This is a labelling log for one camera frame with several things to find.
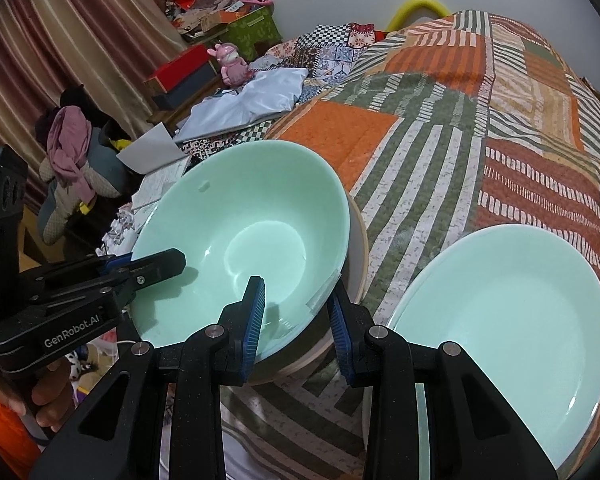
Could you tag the silver plastic bag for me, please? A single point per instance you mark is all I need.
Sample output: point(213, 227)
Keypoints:
point(265, 95)

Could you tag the pink pig figurine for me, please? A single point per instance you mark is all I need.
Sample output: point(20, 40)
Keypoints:
point(230, 65)

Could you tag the person's left hand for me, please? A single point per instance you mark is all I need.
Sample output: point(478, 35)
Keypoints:
point(55, 390)

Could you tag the white paper sheets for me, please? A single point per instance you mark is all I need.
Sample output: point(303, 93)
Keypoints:
point(160, 180)

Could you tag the checkered patchwork cloth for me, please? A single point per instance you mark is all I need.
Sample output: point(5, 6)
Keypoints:
point(330, 55)

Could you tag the striped brown curtain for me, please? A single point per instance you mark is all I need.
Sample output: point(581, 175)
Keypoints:
point(80, 20)

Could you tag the pink scarf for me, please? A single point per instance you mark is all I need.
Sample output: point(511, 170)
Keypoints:
point(70, 140)

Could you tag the green patterned box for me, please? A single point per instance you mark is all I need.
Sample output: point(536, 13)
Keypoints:
point(255, 30)

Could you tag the mint green bowl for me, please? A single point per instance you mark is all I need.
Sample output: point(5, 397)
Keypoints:
point(240, 200)

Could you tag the grey stuffed toy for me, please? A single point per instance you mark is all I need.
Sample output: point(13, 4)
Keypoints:
point(105, 160)

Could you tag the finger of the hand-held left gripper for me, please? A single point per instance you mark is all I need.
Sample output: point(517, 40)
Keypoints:
point(117, 262)
point(155, 265)

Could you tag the purple bowl tan rim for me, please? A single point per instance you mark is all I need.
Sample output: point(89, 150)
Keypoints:
point(352, 265)

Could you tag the yellow hoop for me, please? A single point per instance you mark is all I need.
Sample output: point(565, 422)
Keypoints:
point(415, 1)

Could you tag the black white patterned cloth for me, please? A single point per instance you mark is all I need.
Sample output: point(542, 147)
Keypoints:
point(210, 147)

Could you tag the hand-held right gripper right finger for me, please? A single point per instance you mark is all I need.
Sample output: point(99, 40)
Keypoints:
point(340, 332)

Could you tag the red lidded box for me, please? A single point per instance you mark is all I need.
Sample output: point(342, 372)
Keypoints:
point(180, 65)

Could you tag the colourful toy packet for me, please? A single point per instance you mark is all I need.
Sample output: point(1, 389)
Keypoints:
point(87, 360)

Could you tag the crumpled printed paper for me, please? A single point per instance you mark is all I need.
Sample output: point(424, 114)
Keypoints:
point(120, 230)

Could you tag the mint green plate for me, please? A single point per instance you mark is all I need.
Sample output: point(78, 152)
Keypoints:
point(495, 320)

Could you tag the striped patchwork quilt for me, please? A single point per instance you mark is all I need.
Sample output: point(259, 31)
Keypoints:
point(420, 160)

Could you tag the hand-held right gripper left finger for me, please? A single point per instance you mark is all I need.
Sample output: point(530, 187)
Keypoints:
point(255, 330)

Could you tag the pile of papers and packets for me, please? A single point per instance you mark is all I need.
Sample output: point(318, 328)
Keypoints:
point(205, 5)

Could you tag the person's left forearm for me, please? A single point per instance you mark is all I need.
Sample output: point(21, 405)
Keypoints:
point(5, 430)

